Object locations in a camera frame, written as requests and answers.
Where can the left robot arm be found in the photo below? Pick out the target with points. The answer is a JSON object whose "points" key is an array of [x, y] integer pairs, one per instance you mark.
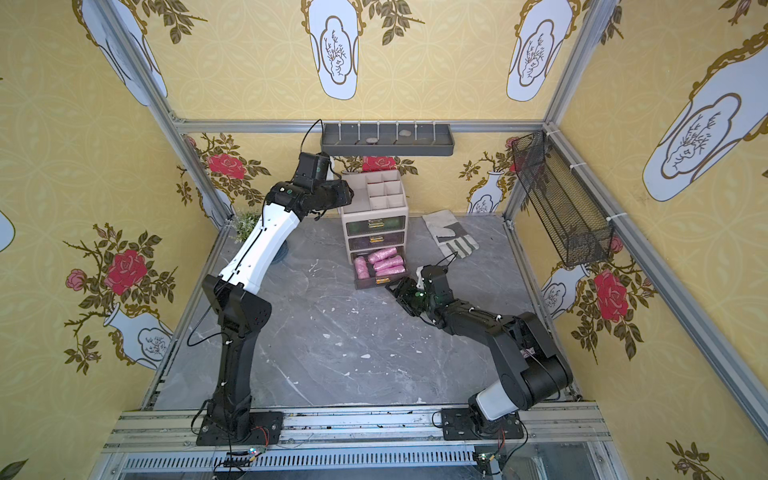
{"points": [[233, 295]]}

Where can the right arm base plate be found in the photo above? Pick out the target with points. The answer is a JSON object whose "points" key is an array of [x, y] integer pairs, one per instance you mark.
{"points": [[464, 424]]}

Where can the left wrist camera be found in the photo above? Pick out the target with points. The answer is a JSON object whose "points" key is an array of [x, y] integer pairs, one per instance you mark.
{"points": [[311, 171]]}

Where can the grey wall shelf tray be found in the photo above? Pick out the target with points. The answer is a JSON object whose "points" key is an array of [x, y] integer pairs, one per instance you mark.
{"points": [[388, 138]]}

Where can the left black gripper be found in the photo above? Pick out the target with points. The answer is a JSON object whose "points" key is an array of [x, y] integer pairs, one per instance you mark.
{"points": [[339, 193]]}

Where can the potted green plant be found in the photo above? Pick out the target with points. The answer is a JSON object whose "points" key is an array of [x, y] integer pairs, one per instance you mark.
{"points": [[245, 223]]}

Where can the pink trash bag roll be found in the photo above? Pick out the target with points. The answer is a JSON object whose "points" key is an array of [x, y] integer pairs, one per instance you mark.
{"points": [[395, 270], [361, 268], [382, 254], [388, 263]]}

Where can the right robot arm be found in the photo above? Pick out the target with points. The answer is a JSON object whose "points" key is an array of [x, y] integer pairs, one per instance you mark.
{"points": [[529, 365]]}

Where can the black wire mesh basket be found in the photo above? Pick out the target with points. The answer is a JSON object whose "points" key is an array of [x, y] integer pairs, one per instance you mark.
{"points": [[570, 215]]}

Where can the beige drawer organizer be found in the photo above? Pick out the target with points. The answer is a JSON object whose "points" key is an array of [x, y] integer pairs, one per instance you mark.
{"points": [[377, 218]]}

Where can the grey work glove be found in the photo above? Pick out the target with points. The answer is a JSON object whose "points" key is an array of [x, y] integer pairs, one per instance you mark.
{"points": [[450, 235]]}

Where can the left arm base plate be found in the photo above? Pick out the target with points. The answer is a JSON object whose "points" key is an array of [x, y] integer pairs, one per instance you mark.
{"points": [[249, 428]]}

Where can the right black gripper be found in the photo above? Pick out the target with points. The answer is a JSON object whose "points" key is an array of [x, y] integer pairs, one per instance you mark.
{"points": [[407, 293]]}

